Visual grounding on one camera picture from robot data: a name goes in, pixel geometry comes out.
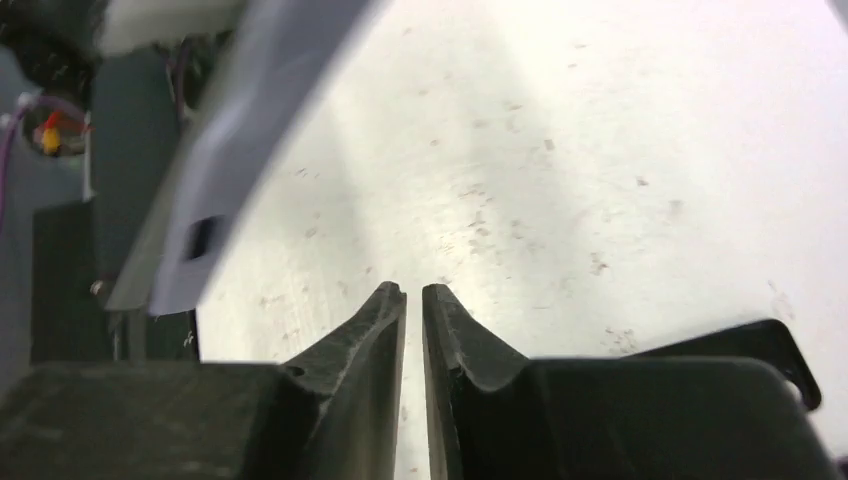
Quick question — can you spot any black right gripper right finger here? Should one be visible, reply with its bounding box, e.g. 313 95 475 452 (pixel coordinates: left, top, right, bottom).
422 284 842 479

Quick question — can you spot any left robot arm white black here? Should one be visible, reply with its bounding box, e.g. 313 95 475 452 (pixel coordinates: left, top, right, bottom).
1 0 247 91

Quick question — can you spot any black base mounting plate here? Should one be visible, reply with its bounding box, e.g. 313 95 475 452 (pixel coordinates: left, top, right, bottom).
31 49 199 363

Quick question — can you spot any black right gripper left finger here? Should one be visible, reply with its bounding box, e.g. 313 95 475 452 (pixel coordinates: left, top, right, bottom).
1 282 407 479

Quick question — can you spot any black phone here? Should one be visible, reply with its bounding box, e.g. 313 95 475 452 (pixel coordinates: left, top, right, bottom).
98 1 369 315

